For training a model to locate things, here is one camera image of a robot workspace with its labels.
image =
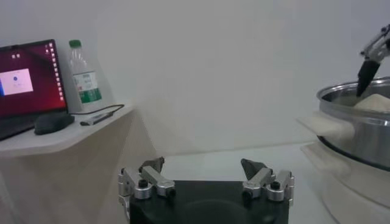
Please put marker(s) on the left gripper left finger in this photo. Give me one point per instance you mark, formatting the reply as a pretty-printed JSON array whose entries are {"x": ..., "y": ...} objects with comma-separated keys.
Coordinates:
[{"x": 155, "y": 178}]

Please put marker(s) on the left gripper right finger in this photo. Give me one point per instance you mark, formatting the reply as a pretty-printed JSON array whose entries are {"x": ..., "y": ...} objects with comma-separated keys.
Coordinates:
[{"x": 259, "y": 179}]

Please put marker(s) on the clear bottle green label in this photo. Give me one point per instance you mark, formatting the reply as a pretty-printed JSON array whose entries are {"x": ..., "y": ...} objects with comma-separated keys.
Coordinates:
[{"x": 86, "y": 88}]

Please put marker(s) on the black laptop red screen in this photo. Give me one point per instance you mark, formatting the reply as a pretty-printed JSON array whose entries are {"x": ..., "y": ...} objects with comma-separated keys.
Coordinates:
[{"x": 30, "y": 79}]

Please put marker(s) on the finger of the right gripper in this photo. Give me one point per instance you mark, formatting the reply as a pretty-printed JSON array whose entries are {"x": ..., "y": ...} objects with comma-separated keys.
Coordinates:
[{"x": 367, "y": 74}]

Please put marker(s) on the stainless steel steamer basket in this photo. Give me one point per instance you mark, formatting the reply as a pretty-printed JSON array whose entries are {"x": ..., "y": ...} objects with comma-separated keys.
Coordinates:
[{"x": 371, "y": 137}]

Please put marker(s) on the black computer mouse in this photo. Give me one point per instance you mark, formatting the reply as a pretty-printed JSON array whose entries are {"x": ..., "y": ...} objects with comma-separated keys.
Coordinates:
[{"x": 53, "y": 123}]

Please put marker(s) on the cream electric cooker base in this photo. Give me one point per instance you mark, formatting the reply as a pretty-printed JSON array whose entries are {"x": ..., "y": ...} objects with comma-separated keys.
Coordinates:
[{"x": 359, "y": 188}]

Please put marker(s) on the white steamed baozi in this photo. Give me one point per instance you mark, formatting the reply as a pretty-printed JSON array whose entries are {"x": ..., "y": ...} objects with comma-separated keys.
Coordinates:
[{"x": 374, "y": 104}]

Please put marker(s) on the white rounded side table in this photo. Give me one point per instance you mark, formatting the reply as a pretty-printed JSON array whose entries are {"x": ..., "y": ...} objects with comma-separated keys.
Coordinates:
[{"x": 61, "y": 170}]

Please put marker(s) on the silver usb hub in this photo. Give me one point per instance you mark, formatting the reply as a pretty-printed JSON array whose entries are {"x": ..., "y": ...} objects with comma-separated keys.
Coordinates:
[{"x": 96, "y": 119}]

